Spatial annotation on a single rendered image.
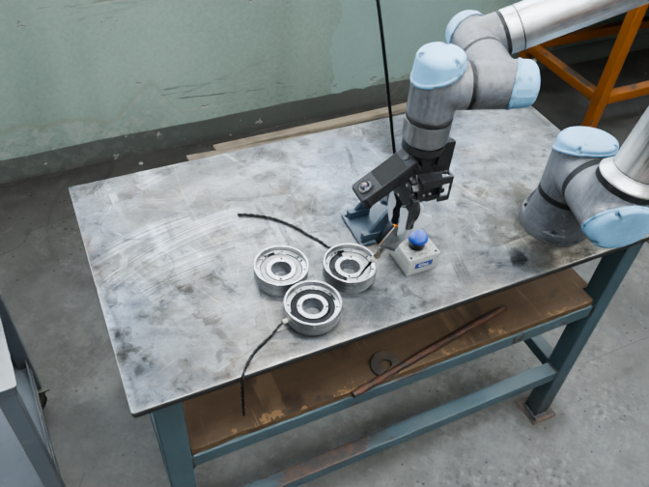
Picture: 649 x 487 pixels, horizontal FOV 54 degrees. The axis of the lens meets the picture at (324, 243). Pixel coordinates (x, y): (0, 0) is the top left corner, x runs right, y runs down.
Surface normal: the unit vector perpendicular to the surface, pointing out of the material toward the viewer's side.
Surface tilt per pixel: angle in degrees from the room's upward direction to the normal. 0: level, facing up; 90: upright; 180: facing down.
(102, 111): 90
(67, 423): 0
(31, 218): 0
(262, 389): 0
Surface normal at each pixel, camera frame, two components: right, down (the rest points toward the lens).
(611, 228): 0.13, 0.79
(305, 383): 0.06, -0.71
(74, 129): 0.42, 0.65
